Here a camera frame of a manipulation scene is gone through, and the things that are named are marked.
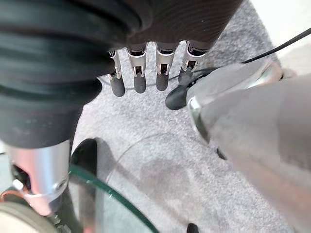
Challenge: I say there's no round glass table top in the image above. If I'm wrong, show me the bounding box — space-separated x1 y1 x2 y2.
54 164 156 233

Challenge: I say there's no right robot hand black cloth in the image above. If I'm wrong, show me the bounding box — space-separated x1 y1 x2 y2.
0 0 243 217

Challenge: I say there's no grey carpet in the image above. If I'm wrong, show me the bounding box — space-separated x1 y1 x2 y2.
69 0 298 233

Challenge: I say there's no beige round plate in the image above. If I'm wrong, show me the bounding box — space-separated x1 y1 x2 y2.
0 200 57 233

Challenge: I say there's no black cable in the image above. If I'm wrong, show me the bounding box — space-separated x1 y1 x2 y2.
242 27 311 64

